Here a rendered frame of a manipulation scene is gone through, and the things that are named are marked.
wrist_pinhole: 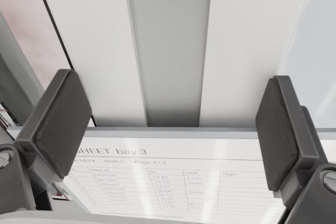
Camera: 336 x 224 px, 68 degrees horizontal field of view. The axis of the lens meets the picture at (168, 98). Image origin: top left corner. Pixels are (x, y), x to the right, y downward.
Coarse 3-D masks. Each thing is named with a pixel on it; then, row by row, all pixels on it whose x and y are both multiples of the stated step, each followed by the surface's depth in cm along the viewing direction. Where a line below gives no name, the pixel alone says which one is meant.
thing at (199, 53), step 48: (48, 0) 9; (96, 0) 9; (144, 0) 9; (192, 0) 9; (240, 0) 9; (288, 0) 8; (96, 48) 11; (144, 48) 11; (192, 48) 11; (240, 48) 10; (96, 96) 13; (144, 96) 13; (192, 96) 13; (240, 96) 12
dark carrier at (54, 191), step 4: (0, 124) 27; (0, 128) 27; (4, 128) 27; (0, 132) 28; (4, 132) 28; (8, 132) 28; (0, 136) 28; (4, 136) 28; (8, 136) 28; (0, 140) 29; (4, 140) 29; (8, 140) 29; (12, 140) 29; (52, 184) 38; (52, 188) 38; (56, 188) 39; (52, 192) 40; (56, 192) 40; (60, 192) 40
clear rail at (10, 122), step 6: (0, 96) 24; (0, 102) 24; (0, 108) 24; (6, 108) 25; (0, 114) 25; (6, 114) 25; (12, 114) 26; (0, 120) 26; (6, 120) 26; (12, 120) 26; (18, 120) 27; (6, 126) 26; (60, 186) 37; (66, 198) 40; (72, 198) 41
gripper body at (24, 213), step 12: (0, 216) 6; (12, 216) 6; (24, 216) 6; (36, 216) 6; (48, 216) 6; (60, 216) 6; (72, 216) 6; (84, 216) 6; (96, 216) 6; (108, 216) 7; (120, 216) 7
